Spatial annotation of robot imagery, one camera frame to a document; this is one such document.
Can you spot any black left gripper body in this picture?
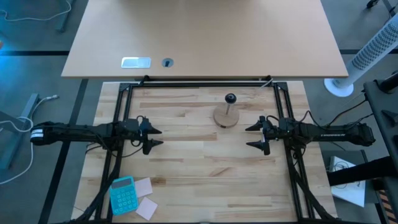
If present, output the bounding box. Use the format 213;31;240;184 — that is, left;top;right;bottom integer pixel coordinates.
122;117;144;147

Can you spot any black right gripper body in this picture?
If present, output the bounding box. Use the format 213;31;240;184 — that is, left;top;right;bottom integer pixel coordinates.
263;117;301;147

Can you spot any wooden base table lamp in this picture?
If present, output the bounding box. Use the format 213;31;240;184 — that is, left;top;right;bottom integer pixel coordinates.
213;93;241;129

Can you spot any teal calculator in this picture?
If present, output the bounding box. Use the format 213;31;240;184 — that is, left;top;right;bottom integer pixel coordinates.
108;175;139;217

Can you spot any black beam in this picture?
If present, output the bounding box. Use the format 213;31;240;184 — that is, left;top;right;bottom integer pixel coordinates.
326;155;398;187

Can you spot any white paper sheet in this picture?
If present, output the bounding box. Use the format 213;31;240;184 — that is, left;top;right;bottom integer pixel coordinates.
328;155;367;208

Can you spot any large beige desk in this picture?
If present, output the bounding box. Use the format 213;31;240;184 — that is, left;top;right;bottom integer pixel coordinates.
61;0;349;78

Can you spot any black equipment cart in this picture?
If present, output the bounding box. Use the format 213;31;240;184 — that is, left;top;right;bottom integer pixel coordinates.
363;70;398;224

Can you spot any grey table leg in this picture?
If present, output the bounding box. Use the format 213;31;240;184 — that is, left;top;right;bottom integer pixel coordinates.
0;92;40;171

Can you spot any white tower fan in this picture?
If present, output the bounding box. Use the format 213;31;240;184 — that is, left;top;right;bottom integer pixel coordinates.
323;14;398;98

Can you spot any orange black striped tape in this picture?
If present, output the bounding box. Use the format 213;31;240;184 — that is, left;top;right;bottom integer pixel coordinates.
376;189;393;216

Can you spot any grey desk leg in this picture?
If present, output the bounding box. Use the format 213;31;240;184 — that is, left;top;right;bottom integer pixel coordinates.
57;0;76;32

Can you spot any black chair caster base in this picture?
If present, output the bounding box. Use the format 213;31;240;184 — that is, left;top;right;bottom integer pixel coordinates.
366;0;398;18

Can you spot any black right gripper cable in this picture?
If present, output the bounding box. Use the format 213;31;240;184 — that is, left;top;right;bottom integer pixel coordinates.
298;110;327;128

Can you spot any white lamp power cord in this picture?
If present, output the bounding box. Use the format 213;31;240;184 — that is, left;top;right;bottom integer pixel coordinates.
259;78;275;90

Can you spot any black aluminium table frame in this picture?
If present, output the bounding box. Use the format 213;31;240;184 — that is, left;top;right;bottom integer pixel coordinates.
67;74;340;224

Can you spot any silver desk cable hatch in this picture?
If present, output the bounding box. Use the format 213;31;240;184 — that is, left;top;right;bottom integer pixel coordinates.
121;57;152;69

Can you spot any black power cable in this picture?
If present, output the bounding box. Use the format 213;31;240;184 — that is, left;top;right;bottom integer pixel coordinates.
341;112;376;129
328;98;368;127

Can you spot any white cable with plug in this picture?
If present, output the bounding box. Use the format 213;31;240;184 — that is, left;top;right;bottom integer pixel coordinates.
0;94;60;185

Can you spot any thin white floor cable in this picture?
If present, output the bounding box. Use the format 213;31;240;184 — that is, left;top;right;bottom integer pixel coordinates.
0;0;73;22

